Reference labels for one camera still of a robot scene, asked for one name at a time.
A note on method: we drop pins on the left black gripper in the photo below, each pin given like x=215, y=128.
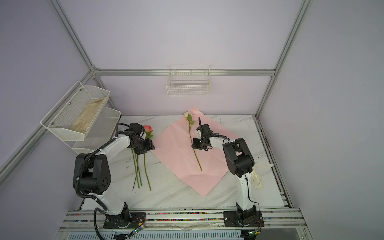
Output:
x=149, y=146

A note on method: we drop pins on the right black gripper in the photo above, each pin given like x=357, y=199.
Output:
x=195, y=144

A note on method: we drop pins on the red pink fake rose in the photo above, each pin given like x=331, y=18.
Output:
x=148, y=132

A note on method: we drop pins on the pink purple wrapping paper sheet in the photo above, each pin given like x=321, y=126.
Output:
x=199, y=169

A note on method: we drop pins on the white blue fake rose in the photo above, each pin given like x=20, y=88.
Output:
x=133, y=151

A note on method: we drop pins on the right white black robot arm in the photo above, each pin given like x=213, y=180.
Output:
x=239, y=160

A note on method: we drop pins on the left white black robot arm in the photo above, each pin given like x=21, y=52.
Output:
x=92, y=177

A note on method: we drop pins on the white mesh lower shelf basket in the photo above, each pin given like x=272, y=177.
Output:
x=100, y=133

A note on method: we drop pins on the white mesh shelf basket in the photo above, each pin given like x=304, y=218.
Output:
x=100, y=133
x=59, y=119

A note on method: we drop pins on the beige cloth in basket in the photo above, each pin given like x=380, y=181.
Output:
x=83, y=121

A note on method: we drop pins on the white mesh upper shelf basket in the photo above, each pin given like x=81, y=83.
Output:
x=59, y=119

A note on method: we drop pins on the white wire wall basket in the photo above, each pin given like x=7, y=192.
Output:
x=188, y=80

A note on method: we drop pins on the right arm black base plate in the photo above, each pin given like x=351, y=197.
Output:
x=245, y=219

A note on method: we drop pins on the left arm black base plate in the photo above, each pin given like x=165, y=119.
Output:
x=125, y=221

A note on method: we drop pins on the aluminium front rail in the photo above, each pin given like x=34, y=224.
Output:
x=192, y=220

